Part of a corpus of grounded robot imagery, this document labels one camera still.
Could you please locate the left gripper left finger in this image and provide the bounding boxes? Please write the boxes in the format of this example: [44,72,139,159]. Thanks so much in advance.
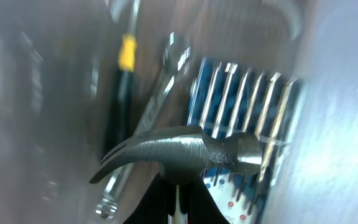
[124,173,173,224]

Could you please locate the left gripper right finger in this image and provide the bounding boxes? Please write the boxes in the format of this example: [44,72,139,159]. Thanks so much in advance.
[179,177,229,224]

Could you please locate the small claw hammer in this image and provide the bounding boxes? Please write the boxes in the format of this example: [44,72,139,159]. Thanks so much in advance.
[90,126,262,218]

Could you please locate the black yellow screwdriver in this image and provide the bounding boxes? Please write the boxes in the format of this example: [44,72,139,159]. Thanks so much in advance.
[102,0,141,156]

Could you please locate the blue precision screwdriver set case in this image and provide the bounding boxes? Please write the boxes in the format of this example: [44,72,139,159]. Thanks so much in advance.
[187,58,303,223]

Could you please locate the silver combination wrench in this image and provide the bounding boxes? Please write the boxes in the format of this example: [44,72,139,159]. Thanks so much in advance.
[96,32,192,221]

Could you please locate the clear plastic container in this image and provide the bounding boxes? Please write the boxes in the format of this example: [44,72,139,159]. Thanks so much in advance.
[0,1,358,223]

